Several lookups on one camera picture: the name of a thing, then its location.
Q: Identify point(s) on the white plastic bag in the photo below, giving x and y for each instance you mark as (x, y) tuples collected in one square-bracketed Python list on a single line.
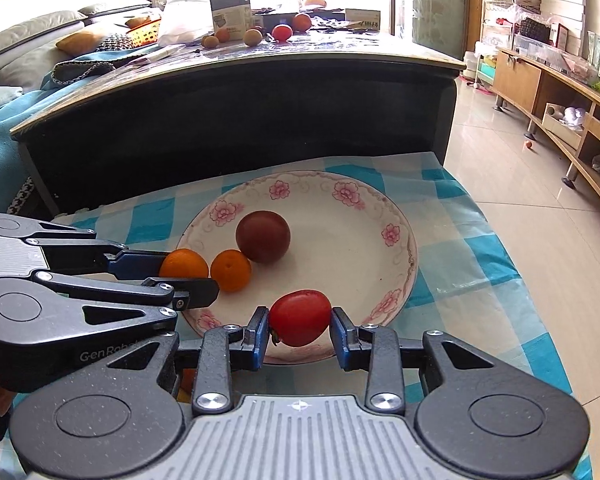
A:
[(182, 22)]

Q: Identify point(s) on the teal blanket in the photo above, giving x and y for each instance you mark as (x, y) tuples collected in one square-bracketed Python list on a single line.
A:
[(0, 150)]

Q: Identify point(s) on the wooden tv cabinet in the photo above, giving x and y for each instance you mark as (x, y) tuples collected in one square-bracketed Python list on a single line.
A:
[(517, 77)]

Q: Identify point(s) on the yellow cushion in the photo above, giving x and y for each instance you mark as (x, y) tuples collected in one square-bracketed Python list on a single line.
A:
[(82, 41)]

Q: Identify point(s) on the flat white box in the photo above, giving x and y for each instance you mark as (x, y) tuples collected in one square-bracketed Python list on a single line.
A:
[(362, 16)]

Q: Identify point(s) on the grey cardboard box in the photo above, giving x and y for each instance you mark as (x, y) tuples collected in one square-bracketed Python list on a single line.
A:
[(230, 10)]

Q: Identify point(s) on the red tomato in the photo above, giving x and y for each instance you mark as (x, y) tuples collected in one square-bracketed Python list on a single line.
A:
[(299, 317), (282, 33)]

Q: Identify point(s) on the dark woven basket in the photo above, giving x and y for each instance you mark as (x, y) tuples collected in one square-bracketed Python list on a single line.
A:
[(535, 30)]

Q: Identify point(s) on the black coffee table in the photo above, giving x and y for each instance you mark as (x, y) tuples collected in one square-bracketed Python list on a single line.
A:
[(230, 125)]

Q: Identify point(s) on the orange plastic basket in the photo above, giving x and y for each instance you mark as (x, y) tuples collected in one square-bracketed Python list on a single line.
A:
[(145, 34)]

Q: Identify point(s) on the white floral plate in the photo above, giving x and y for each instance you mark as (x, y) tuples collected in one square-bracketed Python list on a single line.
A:
[(340, 260)]

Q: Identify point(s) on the grey sofa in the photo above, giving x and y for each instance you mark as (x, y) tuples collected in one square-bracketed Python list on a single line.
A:
[(20, 35)]

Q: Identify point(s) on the dark knitted bag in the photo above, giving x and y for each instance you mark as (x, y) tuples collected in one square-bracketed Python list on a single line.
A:
[(115, 42)]

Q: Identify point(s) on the blue checkered tablecloth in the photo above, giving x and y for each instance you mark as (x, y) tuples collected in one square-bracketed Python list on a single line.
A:
[(470, 280)]

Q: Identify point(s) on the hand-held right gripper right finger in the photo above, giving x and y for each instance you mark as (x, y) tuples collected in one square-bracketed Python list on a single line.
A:
[(340, 342)]

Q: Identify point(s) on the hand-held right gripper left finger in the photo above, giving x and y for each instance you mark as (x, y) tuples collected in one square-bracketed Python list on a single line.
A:
[(257, 340)]

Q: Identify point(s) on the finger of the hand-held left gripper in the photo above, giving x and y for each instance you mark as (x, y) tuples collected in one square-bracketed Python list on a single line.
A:
[(195, 294), (135, 265)]

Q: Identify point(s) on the dark red apple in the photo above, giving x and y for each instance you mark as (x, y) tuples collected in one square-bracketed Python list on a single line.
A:
[(263, 236)]

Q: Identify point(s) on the clear plastic storage box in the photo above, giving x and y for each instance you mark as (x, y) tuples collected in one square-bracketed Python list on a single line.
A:
[(550, 52)]

